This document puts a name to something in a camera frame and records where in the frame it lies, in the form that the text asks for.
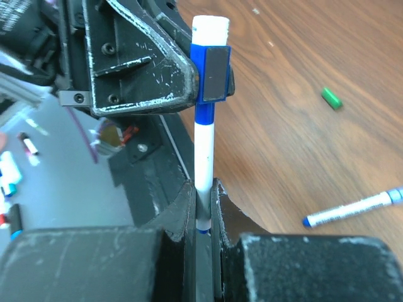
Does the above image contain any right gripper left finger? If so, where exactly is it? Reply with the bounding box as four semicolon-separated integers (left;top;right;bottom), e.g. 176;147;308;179
145;181;196;301

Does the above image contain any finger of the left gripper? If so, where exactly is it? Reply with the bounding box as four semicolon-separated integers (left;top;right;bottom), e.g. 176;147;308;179
228;65;236;96
82;1;198;116

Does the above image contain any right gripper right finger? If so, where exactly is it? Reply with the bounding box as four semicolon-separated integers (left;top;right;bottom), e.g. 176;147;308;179
210;178;269;301

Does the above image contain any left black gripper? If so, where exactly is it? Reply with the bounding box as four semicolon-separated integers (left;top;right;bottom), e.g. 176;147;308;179
1;1;91;107

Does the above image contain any blue pen cap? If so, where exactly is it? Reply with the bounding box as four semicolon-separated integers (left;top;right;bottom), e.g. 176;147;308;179
190;44;231;125

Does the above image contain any white thin pen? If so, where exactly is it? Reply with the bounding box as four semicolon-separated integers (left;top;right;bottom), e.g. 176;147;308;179
191;15;230;233

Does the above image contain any green pen cap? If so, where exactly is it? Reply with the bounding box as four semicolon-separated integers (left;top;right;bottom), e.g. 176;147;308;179
321;87;343;110

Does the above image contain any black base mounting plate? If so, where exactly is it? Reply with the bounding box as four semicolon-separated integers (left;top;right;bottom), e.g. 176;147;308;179
108;114;194;227

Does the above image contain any markers pile on floor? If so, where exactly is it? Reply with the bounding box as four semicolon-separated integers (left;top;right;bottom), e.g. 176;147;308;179
1;132;40;240

